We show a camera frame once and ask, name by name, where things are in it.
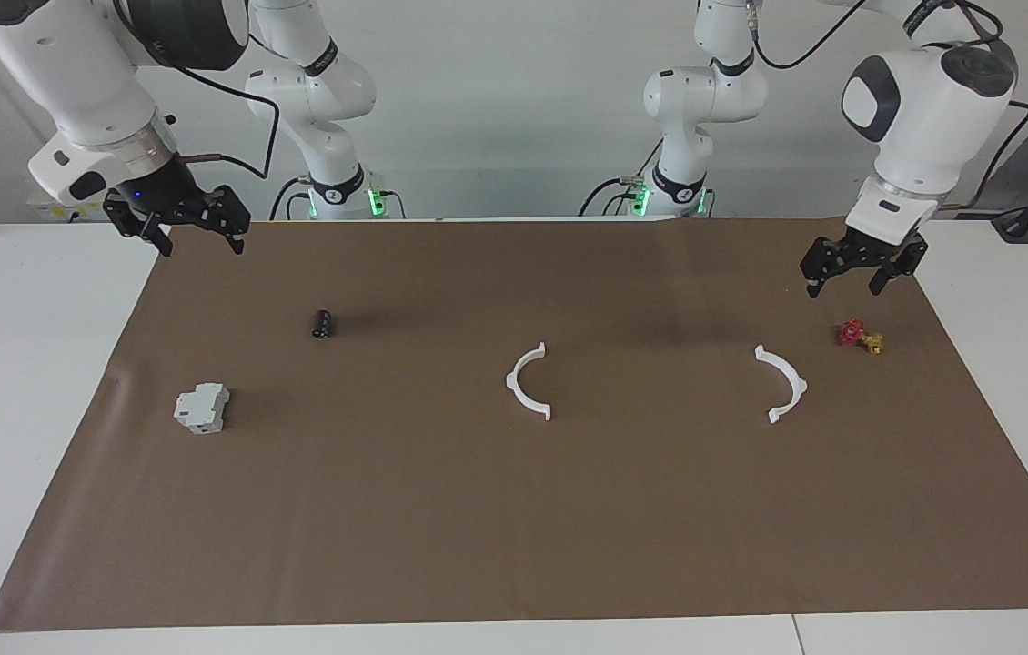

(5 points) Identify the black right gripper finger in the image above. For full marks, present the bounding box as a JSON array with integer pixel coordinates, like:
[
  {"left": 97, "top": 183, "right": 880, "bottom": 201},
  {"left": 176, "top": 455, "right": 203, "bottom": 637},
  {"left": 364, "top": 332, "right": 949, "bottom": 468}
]
[
  {"left": 200, "top": 185, "right": 253, "bottom": 256},
  {"left": 103, "top": 200, "right": 175, "bottom": 258}
]

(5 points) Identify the white half pipe clamp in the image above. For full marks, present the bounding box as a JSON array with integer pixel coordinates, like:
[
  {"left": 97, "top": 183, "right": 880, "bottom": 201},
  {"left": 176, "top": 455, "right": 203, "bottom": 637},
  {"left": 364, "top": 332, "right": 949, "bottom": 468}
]
[
  {"left": 506, "top": 342, "right": 552, "bottom": 421},
  {"left": 755, "top": 345, "right": 808, "bottom": 426}
]

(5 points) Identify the white circuit breaker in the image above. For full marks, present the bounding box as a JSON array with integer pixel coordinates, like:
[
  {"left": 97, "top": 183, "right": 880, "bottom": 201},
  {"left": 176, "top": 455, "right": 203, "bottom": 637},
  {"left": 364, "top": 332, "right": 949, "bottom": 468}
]
[{"left": 173, "top": 382, "right": 231, "bottom": 435}]

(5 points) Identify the brown paper table mat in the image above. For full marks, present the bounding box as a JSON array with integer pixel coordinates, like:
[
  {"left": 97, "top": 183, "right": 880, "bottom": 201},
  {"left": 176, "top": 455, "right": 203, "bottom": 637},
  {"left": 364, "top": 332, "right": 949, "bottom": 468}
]
[{"left": 0, "top": 217, "right": 1028, "bottom": 632}]

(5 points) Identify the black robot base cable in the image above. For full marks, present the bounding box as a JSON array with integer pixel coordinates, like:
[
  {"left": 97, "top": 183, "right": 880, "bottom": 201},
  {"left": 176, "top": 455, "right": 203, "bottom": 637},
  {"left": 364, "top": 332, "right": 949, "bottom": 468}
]
[
  {"left": 580, "top": 177, "right": 640, "bottom": 217},
  {"left": 270, "top": 177, "right": 307, "bottom": 221}
]

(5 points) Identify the red handled brass valve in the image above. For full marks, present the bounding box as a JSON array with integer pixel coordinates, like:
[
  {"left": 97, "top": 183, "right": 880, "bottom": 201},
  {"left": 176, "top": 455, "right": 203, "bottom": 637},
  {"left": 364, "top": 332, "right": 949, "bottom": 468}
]
[{"left": 837, "top": 318, "right": 885, "bottom": 356}]

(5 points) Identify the white wall socket box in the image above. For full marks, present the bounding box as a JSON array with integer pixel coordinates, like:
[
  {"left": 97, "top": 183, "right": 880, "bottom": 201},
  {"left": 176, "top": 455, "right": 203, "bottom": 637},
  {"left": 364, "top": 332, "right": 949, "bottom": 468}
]
[{"left": 27, "top": 198, "right": 115, "bottom": 223}]

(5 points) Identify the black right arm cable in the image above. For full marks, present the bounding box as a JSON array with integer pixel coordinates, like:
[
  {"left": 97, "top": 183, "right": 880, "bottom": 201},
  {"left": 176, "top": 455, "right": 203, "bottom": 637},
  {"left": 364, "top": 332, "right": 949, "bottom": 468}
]
[{"left": 114, "top": 0, "right": 284, "bottom": 180}]

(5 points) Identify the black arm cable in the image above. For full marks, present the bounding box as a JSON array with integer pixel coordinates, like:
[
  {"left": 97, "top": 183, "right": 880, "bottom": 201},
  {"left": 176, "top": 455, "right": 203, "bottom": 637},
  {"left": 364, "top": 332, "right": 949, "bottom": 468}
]
[
  {"left": 749, "top": 0, "right": 1028, "bottom": 212},
  {"left": 114, "top": 0, "right": 284, "bottom": 180}
]

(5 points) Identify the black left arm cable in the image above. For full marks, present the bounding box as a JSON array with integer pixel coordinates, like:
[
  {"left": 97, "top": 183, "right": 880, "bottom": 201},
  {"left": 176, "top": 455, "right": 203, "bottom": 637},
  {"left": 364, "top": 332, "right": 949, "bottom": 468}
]
[{"left": 749, "top": 0, "right": 1028, "bottom": 212}]

